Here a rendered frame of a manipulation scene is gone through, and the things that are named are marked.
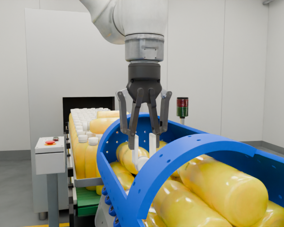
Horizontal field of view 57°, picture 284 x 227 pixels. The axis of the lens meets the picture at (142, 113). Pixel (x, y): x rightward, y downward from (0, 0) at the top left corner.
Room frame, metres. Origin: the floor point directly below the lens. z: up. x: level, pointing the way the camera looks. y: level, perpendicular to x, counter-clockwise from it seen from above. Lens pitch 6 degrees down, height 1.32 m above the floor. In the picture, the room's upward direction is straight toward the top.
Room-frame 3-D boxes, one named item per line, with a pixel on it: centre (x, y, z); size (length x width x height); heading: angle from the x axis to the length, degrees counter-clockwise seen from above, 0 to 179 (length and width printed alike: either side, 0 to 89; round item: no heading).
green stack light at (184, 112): (1.37, -0.21, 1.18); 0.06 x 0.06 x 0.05
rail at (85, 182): (0.98, 0.05, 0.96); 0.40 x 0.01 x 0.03; 107
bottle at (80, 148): (1.10, 0.25, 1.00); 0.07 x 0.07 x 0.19
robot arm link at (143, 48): (0.61, -0.01, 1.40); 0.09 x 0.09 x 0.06
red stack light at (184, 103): (1.37, -0.21, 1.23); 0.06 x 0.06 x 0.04
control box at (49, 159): (1.02, 0.36, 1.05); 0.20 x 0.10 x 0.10; 17
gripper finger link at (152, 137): (0.62, -0.03, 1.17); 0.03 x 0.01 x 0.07; 17
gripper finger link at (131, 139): (0.60, 0.03, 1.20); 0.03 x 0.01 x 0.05; 107
